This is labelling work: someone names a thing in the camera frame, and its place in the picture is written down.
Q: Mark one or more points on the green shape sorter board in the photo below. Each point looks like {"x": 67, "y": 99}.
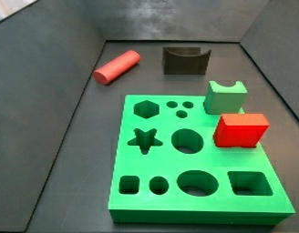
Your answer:
{"x": 175, "y": 178}

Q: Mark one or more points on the red rectangular block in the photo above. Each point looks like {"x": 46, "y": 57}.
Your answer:
{"x": 239, "y": 130}

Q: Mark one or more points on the black cradle fixture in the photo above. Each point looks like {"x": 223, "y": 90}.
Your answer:
{"x": 185, "y": 61}

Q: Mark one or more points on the green notched block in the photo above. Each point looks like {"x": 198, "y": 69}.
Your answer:
{"x": 225, "y": 99}

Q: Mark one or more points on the red cylinder peg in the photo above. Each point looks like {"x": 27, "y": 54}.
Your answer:
{"x": 108, "y": 72}

